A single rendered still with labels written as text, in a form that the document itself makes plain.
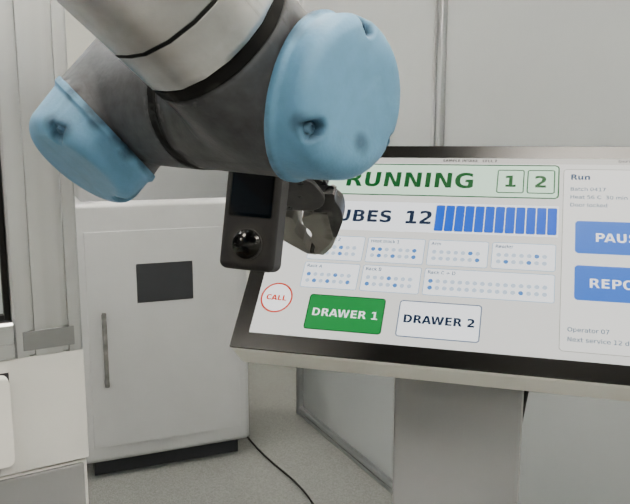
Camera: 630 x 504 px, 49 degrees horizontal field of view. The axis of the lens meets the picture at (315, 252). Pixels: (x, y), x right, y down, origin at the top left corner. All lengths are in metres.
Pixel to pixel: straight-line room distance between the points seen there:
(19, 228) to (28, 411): 0.23
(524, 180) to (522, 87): 0.96
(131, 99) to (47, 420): 0.63
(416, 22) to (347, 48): 1.94
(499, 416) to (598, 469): 0.89
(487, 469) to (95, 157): 0.68
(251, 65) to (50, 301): 0.65
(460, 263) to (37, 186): 0.51
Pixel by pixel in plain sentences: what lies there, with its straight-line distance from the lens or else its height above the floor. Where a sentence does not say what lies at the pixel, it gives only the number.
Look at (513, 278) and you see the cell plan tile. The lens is 0.83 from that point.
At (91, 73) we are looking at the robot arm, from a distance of 0.42.
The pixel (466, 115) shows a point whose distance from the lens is 2.01.
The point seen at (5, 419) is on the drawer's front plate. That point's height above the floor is 0.88.
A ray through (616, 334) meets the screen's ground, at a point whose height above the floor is 1.00.
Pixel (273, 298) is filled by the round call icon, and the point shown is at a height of 1.01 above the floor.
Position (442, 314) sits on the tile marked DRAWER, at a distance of 0.81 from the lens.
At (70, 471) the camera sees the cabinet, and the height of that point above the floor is 0.79.
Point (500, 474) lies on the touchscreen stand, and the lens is 0.94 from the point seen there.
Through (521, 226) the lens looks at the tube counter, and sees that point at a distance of 0.86.
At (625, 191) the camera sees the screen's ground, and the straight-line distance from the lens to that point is 0.90.
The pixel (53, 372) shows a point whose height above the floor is 0.92.
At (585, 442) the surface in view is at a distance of 1.79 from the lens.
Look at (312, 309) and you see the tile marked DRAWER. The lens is 0.84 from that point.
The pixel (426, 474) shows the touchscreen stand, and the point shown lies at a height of 0.78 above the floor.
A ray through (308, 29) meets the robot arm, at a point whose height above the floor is 1.25.
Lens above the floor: 1.20
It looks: 9 degrees down
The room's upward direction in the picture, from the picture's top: straight up
